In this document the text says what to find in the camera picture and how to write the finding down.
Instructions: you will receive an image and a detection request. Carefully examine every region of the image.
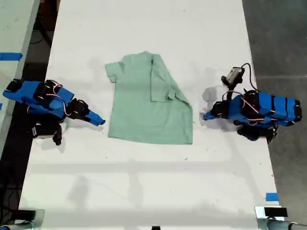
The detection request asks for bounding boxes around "pale green T-shirt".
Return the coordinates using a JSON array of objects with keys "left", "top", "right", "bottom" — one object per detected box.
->
[{"left": 104, "top": 50, "right": 194, "bottom": 145}]

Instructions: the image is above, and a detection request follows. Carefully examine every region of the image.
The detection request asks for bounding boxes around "long blue tape strip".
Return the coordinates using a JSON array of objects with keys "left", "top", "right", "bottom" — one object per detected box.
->
[{"left": 0, "top": 52, "right": 24, "bottom": 61}]

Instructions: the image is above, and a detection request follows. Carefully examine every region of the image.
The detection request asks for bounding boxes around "white side table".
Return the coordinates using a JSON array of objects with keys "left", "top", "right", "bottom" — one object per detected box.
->
[{"left": 0, "top": 0, "right": 41, "bottom": 155}]

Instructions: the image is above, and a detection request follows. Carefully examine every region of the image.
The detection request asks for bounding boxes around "small black box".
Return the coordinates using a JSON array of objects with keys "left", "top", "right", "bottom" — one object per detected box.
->
[
  {"left": 17, "top": 208, "right": 37, "bottom": 220},
  {"left": 263, "top": 207, "right": 288, "bottom": 218}
]

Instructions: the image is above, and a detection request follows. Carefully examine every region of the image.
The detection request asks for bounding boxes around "black camera stalk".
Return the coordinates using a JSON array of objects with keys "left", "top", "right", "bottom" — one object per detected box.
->
[
  {"left": 226, "top": 82, "right": 241, "bottom": 102},
  {"left": 53, "top": 128, "right": 64, "bottom": 147}
]

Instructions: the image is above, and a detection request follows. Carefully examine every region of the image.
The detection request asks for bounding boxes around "black camera box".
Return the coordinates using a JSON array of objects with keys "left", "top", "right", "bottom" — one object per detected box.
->
[
  {"left": 31, "top": 122, "right": 63, "bottom": 140},
  {"left": 221, "top": 66, "right": 246, "bottom": 86}
]

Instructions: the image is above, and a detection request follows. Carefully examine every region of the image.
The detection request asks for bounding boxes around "black camera cable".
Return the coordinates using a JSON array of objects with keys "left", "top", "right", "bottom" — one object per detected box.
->
[{"left": 240, "top": 62, "right": 260, "bottom": 93}]

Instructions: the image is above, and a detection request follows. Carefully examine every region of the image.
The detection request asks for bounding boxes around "grey round post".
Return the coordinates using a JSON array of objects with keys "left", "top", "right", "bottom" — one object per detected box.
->
[{"left": 265, "top": 218, "right": 298, "bottom": 230}]

